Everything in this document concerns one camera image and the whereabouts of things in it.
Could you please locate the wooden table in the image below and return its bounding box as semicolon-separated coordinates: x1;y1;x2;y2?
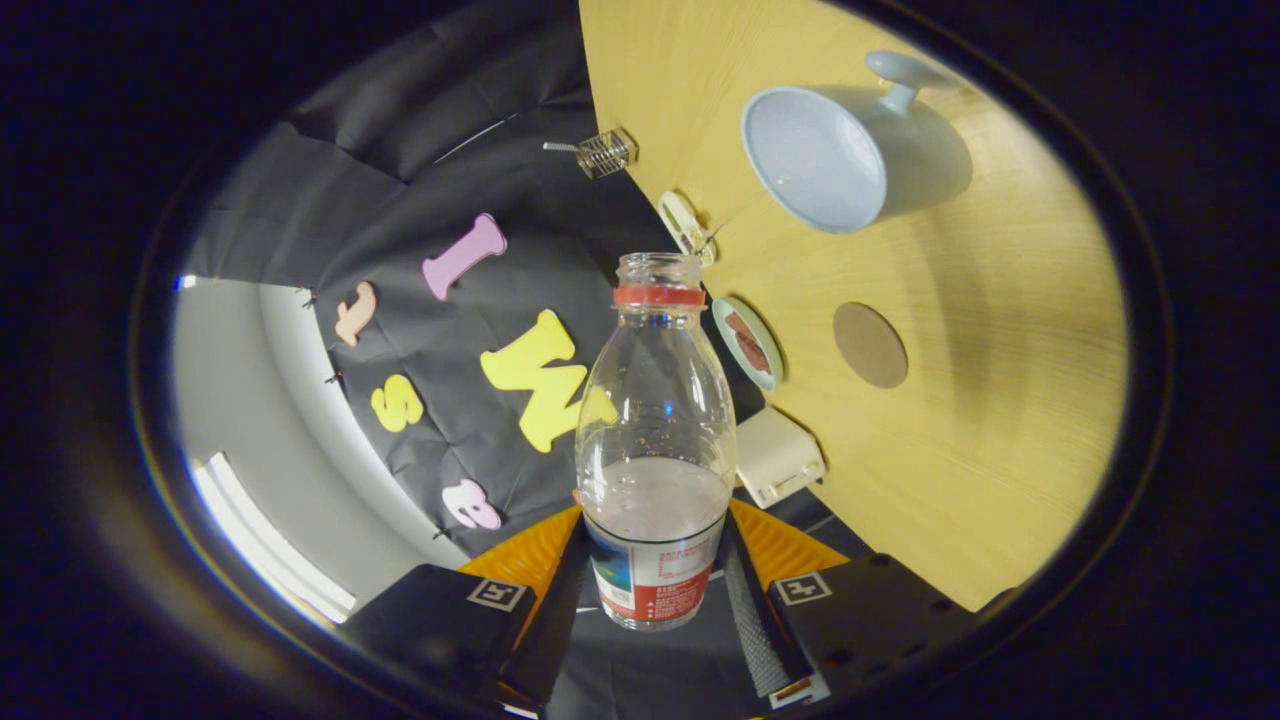
578;0;1129;613

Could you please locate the white cup with handle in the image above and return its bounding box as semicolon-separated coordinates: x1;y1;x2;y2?
741;50;961;235

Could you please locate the wire mesh utensil holder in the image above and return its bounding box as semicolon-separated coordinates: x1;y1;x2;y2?
576;128;639;180

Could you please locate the pale green round plate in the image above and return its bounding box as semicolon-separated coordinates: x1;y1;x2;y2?
712;296;784;393

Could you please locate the clear plastic juice bottle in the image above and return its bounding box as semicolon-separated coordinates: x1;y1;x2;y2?
575;252;738;632

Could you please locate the white toaster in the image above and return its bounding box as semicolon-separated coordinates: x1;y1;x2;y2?
735;405;827;509

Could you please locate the white divided snack tray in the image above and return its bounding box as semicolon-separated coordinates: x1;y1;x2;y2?
657;191;716;269

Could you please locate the round brown coaster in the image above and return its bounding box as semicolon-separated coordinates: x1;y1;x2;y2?
833;302;909;390

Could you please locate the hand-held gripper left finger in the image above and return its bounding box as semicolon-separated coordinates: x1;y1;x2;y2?
340;505;599;706

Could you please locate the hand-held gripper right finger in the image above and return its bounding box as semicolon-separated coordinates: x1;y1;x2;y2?
722;500;976;713

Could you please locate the large ceiling light panel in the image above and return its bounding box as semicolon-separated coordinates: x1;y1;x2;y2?
190;453;358;626

